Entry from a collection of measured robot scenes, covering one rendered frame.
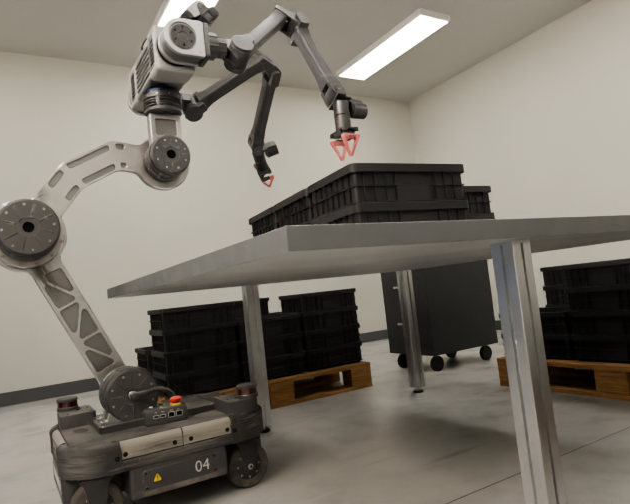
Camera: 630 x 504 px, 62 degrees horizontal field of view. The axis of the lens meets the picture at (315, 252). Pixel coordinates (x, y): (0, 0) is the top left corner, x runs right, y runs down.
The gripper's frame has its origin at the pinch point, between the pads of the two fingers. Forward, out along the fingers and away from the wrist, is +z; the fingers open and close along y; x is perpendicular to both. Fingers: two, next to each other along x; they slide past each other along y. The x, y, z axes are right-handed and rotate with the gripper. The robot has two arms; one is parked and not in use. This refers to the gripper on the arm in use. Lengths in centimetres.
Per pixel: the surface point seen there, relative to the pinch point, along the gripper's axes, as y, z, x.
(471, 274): 117, 46, -159
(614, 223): -77, 38, -24
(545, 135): 168, -74, -318
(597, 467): -49, 106, -43
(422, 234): -82, 38, 36
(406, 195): -37.7, 22.2, 4.9
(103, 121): 313, -119, 49
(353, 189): -35.7, 19.8, 20.8
